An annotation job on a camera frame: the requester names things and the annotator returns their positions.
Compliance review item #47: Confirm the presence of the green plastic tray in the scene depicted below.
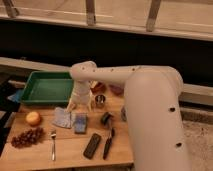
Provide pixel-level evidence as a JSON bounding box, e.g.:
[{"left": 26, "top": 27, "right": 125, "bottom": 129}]
[{"left": 21, "top": 71, "right": 73, "bottom": 105}]

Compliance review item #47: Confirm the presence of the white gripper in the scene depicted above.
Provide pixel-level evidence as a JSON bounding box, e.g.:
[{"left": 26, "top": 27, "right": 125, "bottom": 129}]
[{"left": 66, "top": 81, "right": 94, "bottom": 112}]

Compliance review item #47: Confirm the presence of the red bowl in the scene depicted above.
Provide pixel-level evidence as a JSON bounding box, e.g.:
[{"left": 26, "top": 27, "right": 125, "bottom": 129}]
[{"left": 91, "top": 82, "right": 106, "bottom": 93}]

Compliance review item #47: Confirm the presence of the black handled knife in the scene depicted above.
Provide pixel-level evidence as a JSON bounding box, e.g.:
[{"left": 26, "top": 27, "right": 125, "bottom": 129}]
[{"left": 103, "top": 128, "right": 115, "bottom": 160}]

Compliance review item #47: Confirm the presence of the bunch of red grapes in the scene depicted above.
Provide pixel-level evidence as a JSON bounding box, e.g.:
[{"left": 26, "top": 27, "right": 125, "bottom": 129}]
[{"left": 11, "top": 127, "right": 44, "bottom": 148}]

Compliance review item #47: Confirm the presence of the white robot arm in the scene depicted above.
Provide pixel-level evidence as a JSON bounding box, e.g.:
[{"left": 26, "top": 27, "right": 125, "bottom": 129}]
[{"left": 70, "top": 61, "right": 191, "bottom": 171}]

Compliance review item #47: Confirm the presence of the blue object at table edge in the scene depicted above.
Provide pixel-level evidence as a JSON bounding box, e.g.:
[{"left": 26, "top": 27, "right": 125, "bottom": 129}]
[{"left": 7, "top": 89, "right": 23, "bottom": 103}]

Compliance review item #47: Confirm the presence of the blue sponge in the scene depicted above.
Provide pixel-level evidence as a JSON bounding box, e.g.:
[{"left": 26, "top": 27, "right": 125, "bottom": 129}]
[{"left": 74, "top": 114, "right": 87, "bottom": 134}]

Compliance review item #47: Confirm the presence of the blue grey small bowl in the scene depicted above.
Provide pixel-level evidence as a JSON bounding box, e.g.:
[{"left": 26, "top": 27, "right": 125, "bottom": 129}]
[{"left": 121, "top": 106, "right": 127, "bottom": 122}]

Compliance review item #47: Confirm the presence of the wooden cutting board table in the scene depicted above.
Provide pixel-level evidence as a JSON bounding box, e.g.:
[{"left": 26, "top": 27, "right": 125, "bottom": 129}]
[{"left": 0, "top": 90, "right": 133, "bottom": 171}]

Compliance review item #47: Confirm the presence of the black remote control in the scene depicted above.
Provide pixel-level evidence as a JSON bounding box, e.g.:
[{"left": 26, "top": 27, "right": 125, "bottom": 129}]
[{"left": 83, "top": 133, "right": 101, "bottom": 159}]

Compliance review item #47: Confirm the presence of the purple bowl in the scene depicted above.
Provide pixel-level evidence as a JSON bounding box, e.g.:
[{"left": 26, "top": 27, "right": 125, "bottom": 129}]
[{"left": 109, "top": 85, "right": 124, "bottom": 95}]

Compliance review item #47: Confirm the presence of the metal fork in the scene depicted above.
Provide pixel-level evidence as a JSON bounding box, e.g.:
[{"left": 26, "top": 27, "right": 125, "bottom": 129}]
[{"left": 51, "top": 130, "right": 56, "bottom": 161}]

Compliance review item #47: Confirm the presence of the apple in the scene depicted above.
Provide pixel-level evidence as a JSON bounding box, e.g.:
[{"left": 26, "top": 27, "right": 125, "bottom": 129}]
[{"left": 26, "top": 111, "right": 41, "bottom": 126}]

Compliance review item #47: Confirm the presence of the small metal cup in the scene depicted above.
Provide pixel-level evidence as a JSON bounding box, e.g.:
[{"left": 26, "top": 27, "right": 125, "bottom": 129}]
[{"left": 95, "top": 94, "right": 106, "bottom": 108}]

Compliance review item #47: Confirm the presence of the light blue cloth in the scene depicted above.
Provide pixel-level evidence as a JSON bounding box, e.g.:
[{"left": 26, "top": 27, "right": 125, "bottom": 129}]
[{"left": 52, "top": 107, "right": 75, "bottom": 129}]

